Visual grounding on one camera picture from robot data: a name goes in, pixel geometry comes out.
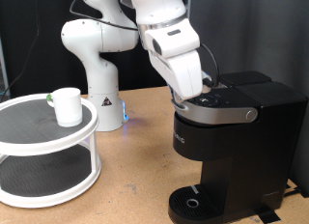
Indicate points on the black Keurig coffee machine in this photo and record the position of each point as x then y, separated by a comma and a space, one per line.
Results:
257, 153

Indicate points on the perforated metal frame post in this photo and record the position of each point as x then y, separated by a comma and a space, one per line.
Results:
189, 8

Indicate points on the white two-tier turntable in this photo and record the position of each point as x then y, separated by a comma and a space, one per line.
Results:
32, 127

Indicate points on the white ceramic mug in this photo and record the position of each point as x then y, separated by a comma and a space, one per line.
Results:
68, 108

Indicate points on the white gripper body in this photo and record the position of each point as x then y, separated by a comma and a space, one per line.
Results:
185, 76

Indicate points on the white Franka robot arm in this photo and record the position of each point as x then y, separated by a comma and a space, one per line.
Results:
103, 89

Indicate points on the grey metal post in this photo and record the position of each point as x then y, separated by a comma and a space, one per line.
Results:
2, 66

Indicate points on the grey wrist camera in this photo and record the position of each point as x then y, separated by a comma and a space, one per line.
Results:
206, 79

